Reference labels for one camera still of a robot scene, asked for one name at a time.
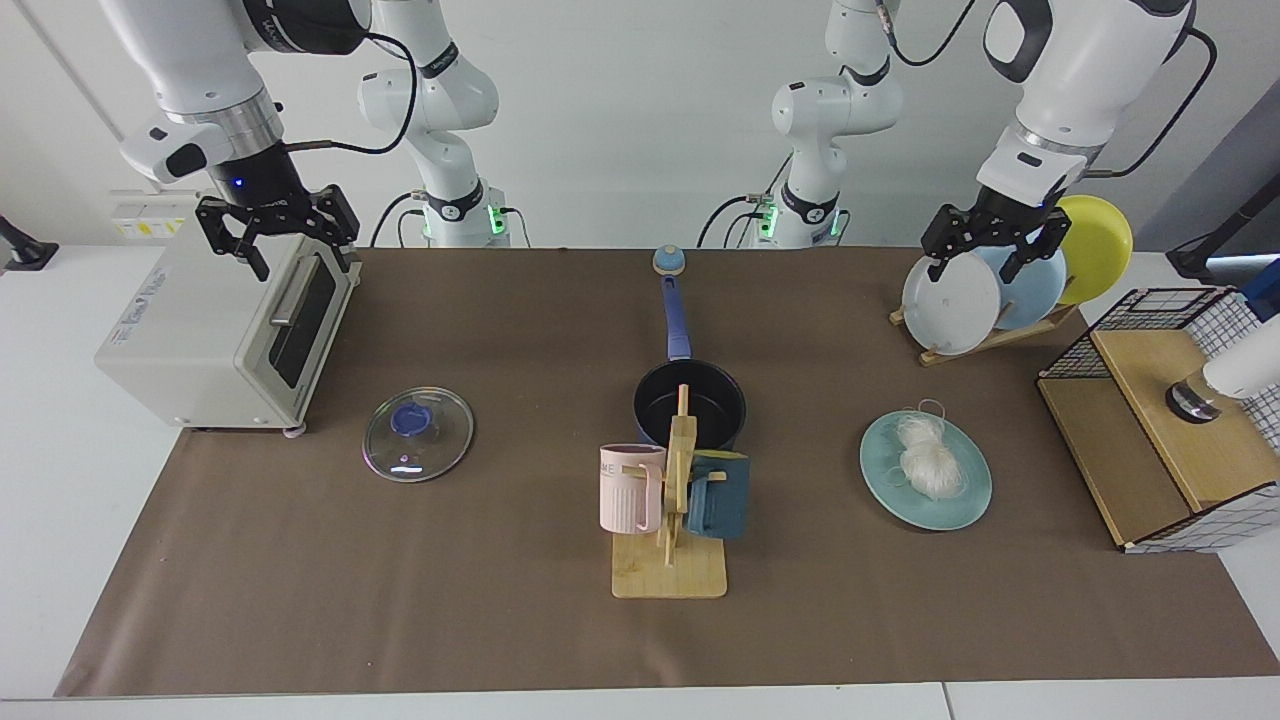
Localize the white vermicelli bundle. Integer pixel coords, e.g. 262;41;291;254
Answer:
893;399;969;501

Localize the glass lid with blue knob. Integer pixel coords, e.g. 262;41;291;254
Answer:
362;386;475;484

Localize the light blue plate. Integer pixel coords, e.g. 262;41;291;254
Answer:
975;245;1069;331

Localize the pale grey plate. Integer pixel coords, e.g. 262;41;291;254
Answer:
902;250;1003;356

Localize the yellow plate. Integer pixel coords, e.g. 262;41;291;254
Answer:
1055;195;1134;306

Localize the wooden plate rack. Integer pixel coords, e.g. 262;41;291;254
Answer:
889;300;1081;367

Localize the teal plate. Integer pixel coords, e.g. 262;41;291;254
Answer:
859;410;993;532

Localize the pale toaster oven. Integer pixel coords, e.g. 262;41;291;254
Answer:
95;215;363;439

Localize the blue object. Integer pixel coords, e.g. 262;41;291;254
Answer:
1240;258;1280;323

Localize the white cylinder with black end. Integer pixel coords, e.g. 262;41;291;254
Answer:
1165;340;1280;424

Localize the dark blue cup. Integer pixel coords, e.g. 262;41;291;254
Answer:
686;450;751;541

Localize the brown table cloth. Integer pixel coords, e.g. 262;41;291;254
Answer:
55;247;1280;698

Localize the pink ribbed cup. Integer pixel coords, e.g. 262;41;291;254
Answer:
599;443;668;534

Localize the wooden cup stand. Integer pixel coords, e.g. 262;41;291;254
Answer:
611;384;728;600

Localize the black base cable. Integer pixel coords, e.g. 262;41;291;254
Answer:
370;192;426;248
697;195;769;248

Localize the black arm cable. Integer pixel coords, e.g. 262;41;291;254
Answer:
283;30;419;156
875;0;1219;179

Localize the white wall socket strip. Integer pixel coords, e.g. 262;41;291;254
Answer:
108;190;201;246

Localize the wire basket with wooden floor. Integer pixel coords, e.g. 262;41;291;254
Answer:
1037;287;1280;554

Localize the black pan with blue handle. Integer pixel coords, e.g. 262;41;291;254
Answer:
633;275;748;451

